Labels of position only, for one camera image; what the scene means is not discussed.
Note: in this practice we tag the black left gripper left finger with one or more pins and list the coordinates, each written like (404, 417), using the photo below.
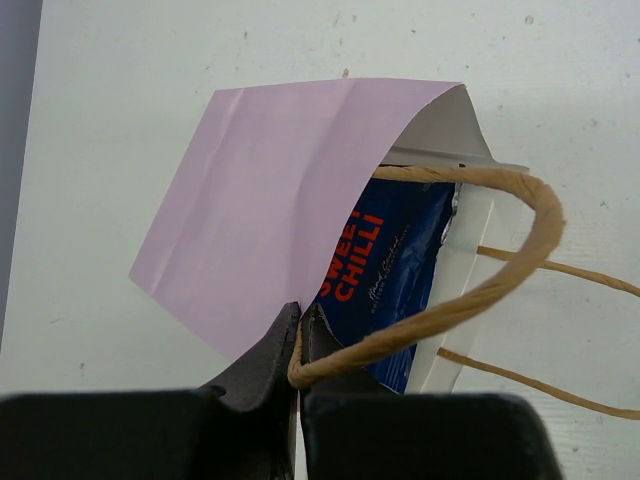
(236, 426)

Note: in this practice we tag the blue Burts chips bag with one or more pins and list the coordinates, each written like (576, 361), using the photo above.
(383, 266)

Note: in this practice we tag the lilac paper bag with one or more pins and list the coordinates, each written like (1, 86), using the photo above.
(253, 215)

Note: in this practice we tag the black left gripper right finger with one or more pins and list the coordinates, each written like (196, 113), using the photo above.
(354, 427)

